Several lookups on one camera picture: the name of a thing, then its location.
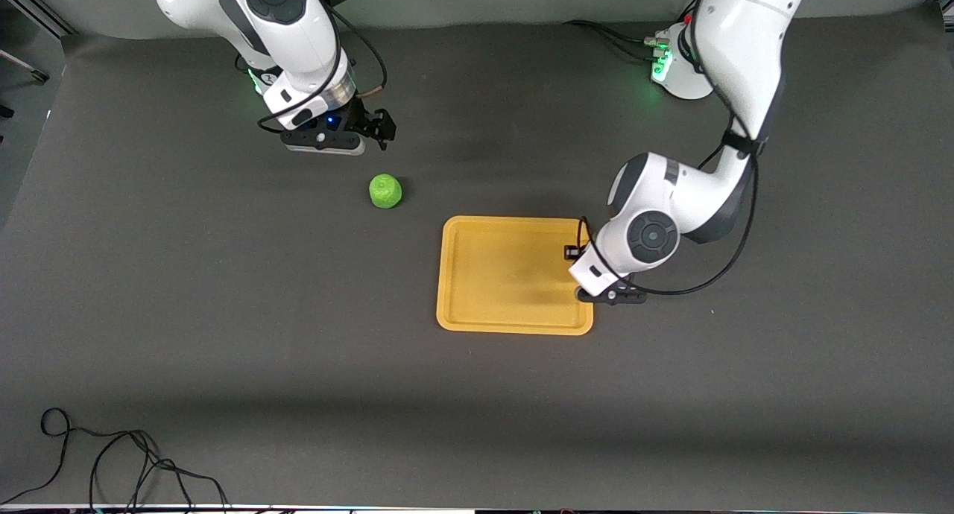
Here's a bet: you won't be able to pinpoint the orange plastic tray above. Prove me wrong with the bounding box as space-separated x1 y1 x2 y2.
436 215 595 336

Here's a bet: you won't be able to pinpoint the green apple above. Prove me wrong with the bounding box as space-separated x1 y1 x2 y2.
369 174 403 209

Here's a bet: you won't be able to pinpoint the dark metal frame rail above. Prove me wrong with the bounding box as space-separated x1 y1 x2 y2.
0 0 78 39

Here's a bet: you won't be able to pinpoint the thin black loose cable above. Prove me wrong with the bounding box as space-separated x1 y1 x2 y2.
0 407 230 512

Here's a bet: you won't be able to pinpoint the black left arm base cables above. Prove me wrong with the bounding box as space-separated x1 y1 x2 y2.
563 0 698 65

